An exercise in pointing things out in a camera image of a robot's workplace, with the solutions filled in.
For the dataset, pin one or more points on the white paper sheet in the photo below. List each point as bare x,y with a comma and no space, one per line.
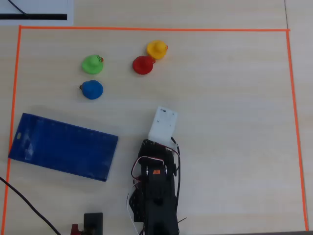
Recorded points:
49,7

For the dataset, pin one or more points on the black clamp block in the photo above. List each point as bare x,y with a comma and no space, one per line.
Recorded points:
93,224

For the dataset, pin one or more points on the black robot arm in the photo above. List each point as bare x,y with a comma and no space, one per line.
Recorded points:
159,208

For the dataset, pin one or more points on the yellow rubber duck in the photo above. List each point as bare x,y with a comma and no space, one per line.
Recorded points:
156,49

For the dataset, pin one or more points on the green rubber duck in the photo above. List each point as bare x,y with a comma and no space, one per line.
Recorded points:
91,64

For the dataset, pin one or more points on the blue plastic bag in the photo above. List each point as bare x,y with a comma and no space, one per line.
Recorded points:
66,147

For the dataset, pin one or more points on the red rubber duck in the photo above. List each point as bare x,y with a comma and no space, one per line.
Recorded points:
142,65

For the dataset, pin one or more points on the white camera box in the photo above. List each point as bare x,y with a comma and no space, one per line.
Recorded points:
163,126

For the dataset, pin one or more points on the blue rubber duck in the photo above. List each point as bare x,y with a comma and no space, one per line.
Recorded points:
92,90

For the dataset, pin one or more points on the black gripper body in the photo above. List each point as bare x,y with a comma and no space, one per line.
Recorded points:
145,148

